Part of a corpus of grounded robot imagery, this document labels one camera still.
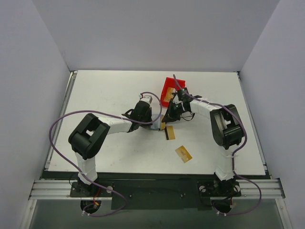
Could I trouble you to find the gold card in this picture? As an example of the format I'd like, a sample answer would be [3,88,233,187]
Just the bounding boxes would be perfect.
[175,146,193,163]
[164,126,175,140]
[159,115,166,131]

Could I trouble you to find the grey card holder wallet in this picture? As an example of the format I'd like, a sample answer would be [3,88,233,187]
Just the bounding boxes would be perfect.
[149,117,160,131]

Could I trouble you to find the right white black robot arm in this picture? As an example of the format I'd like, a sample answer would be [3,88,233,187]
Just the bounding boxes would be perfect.
[162,88,244,150]

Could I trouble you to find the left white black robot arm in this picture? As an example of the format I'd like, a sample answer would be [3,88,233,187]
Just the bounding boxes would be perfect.
[68,96,152,197]

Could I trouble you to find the gold cards in bin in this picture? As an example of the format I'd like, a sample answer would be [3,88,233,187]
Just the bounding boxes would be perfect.
[163,87,175,102]

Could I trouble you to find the red plastic bin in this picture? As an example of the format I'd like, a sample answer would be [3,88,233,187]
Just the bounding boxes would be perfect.
[161,77,179,107]

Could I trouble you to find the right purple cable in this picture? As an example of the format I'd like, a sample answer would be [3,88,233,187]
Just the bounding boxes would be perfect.
[173,74,263,217]

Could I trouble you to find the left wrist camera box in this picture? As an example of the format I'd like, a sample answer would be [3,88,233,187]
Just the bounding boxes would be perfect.
[139,94,153,104]

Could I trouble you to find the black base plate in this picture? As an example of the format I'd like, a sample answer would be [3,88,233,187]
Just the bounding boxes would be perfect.
[69,173,241,211]

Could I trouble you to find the aluminium table frame rail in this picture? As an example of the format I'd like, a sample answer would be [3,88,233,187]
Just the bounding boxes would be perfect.
[20,70,78,229]

